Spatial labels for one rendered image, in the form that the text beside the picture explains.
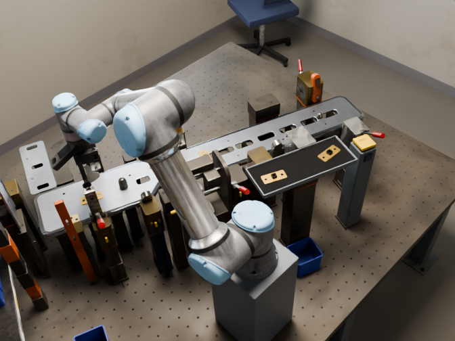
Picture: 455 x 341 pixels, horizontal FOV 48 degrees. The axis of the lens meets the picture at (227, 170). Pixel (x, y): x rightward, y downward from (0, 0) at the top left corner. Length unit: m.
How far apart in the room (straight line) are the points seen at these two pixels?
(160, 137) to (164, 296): 0.93
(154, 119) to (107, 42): 2.71
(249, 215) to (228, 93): 1.48
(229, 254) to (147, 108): 0.44
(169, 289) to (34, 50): 2.10
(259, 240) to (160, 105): 0.47
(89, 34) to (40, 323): 2.26
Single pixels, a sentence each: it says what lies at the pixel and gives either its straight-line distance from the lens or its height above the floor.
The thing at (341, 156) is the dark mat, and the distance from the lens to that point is 1.82.
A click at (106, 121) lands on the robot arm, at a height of 1.42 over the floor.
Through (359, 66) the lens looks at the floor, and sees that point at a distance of 4.29.
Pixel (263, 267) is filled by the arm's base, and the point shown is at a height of 1.14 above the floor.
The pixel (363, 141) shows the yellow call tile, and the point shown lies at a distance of 1.89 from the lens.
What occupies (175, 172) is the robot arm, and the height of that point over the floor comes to 1.53.
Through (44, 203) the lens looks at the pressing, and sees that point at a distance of 2.01.
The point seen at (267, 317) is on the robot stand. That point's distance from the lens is 1.72.
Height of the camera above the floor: 2.44
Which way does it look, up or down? 47 degrees down
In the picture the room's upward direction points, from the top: 3 degrees counter-clockwise
